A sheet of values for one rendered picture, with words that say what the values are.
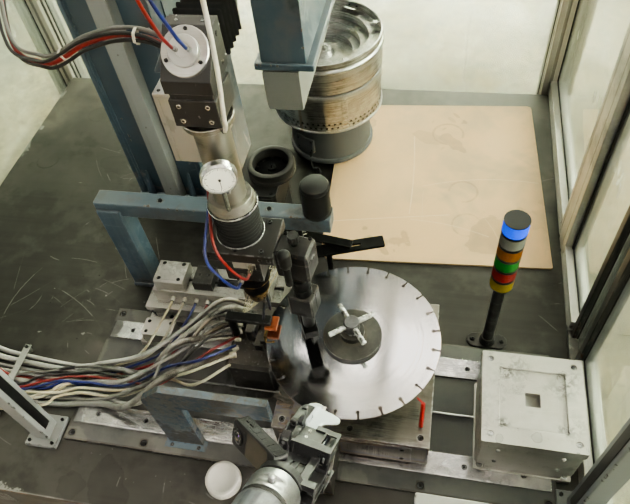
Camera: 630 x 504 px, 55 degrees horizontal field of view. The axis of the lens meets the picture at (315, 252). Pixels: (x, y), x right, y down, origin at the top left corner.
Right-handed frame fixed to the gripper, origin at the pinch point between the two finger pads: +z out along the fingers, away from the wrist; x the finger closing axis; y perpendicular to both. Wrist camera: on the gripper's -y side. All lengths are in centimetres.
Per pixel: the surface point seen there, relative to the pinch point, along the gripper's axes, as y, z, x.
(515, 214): 22.8, 22.4, 34.9
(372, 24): -23, 75, 63
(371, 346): 4.3, 16.2, 6.0
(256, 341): -18.8, 16.9, -1.0
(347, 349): 0.4, 14.5, 4.9
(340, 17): -33, 80, 63
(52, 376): -65, 12, -23
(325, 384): -1.2, 9.0, -0.3
